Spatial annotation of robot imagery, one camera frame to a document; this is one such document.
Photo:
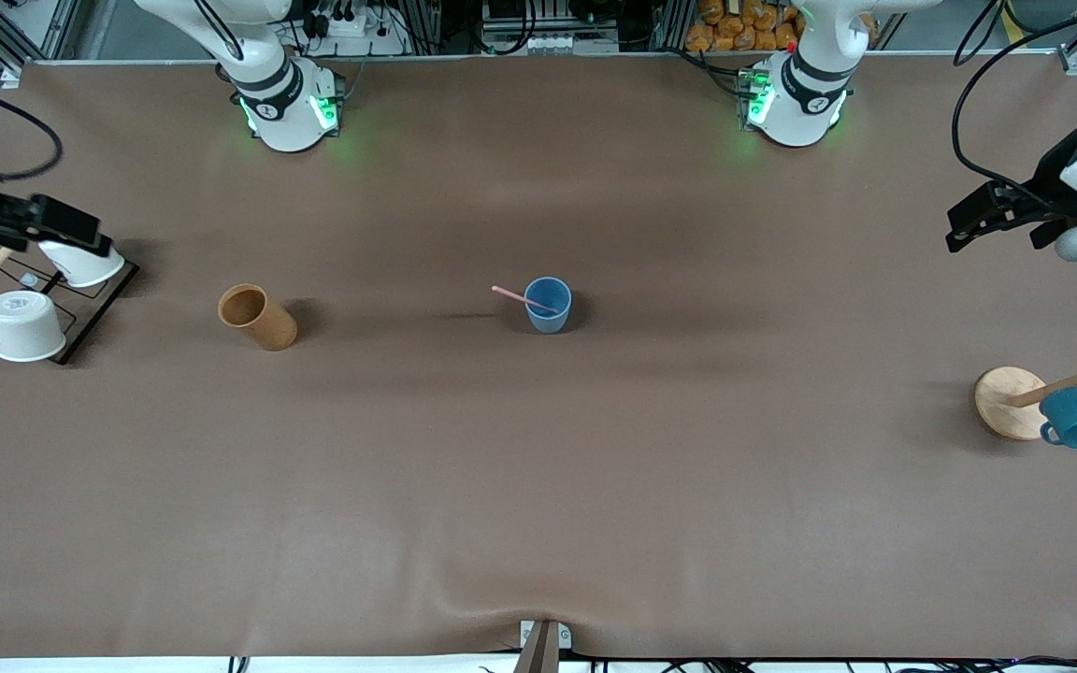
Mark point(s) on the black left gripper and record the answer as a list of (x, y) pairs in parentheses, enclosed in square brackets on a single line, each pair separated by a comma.
[(1050, 180)]

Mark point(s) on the light blue plastic cup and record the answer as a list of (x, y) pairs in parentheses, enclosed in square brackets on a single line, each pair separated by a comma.
[(549, 307)]

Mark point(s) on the pink chopstick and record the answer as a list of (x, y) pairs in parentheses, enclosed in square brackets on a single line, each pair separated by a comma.
[(515, 295)]

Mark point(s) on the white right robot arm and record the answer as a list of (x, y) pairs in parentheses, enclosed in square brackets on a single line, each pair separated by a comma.
[(272, 89)]

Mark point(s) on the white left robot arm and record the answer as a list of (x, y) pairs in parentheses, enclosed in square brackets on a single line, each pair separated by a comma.
[(814, 84)]

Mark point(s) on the white paper cup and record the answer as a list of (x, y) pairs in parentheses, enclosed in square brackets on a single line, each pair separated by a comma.
[(85, 265), (24, 327)]

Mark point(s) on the brown cork cup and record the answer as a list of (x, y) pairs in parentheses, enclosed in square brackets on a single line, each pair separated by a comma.
[(263, 322)]

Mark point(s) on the wooden mug tree stand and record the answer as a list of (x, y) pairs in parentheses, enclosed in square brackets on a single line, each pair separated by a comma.
[(1011, 402)]

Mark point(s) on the pile of bread rolls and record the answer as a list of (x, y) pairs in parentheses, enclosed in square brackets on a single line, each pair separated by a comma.
[(735, 28)]

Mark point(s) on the white power strip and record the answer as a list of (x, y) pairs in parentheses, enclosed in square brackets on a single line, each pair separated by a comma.
[(351, 26)]

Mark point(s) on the metal table clamp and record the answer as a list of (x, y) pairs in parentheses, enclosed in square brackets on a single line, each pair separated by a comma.
[(543, 645)]

